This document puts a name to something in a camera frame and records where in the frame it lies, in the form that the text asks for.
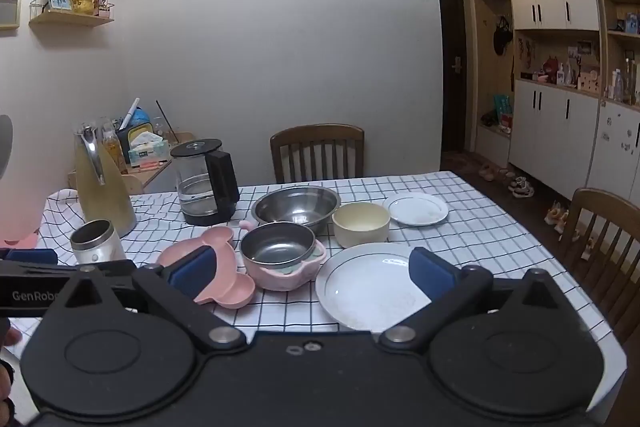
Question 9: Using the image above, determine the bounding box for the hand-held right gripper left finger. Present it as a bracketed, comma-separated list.
[50, 246, 248, 355]

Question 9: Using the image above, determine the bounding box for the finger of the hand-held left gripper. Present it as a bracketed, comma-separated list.
[0, 259, 137, 280]
[0, 248, 58, 264]

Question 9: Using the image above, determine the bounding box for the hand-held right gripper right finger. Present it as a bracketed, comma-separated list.
[378, 248, 571, 352]

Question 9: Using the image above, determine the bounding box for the pink bear-shaped plate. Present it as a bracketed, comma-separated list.
[156, 227, 257, 309]

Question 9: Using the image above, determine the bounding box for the large white plate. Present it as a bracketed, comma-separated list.
[315, 242, 453, 333]

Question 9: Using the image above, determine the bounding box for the small white plate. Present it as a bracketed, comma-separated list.
[383, 193, 449, 227]

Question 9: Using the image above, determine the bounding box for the cream bowl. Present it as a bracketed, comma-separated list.
[332, 202, 391, 249]

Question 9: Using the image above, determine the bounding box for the pink steel-lined bowl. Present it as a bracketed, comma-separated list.
[239, 220, 328, 292]

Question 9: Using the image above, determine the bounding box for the large stainless steel bowl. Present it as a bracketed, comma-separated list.
[251, 186, 342, 235]

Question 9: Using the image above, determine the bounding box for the person's left hand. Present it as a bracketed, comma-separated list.
[0, 319, 23, 408]

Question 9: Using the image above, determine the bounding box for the white steel-lined mug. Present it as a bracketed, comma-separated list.
[70, 220, 128, 265]

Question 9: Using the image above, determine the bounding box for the checked white tablecloth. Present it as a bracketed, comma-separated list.
[37, 171, 628, 413]

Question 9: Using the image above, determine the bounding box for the glass electric kettle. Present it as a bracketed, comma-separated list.
[170, 138, 241, 226]

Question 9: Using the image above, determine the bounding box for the gold thermos pitcher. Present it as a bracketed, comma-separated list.
[74, 124, 138, 239]

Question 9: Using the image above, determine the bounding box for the wooden side table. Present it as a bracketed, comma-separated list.
[67, 132, 196, 195]

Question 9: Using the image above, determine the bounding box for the pair of shoes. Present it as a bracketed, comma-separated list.
[509, 176, 535, 198]
[545, 201, 571, 234]

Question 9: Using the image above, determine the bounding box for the tissue box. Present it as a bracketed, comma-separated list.
[127, 132, 170, 165]

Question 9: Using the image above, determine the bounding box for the blue bag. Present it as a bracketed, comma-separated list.
[126, 107, 154, 140]

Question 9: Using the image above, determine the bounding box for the wooden chair with cushion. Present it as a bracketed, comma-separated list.
[270, 124, 366, 184]

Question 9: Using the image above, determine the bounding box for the dark door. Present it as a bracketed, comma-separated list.
[436, 0, 468, 152]

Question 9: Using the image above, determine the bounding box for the black hanging bag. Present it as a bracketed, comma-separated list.
[493, 17, 513, 56]

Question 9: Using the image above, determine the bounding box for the wooden wall shelf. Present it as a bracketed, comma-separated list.
[28, 0, 115, 28]

